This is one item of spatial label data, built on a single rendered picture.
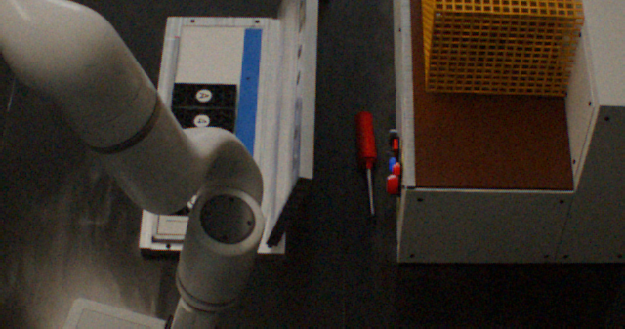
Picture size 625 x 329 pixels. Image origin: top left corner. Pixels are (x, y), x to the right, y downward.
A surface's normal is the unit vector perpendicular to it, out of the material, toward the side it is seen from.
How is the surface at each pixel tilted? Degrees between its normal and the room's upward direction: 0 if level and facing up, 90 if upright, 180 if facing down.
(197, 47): 0
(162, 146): 74
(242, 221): 13
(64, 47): 47
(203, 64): 0
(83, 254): 0
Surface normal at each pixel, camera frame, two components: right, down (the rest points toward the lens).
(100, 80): 0.54, 0.50
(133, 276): 0.00, -0.59
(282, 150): 0.28, -0.56
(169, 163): 0.73, 0.36
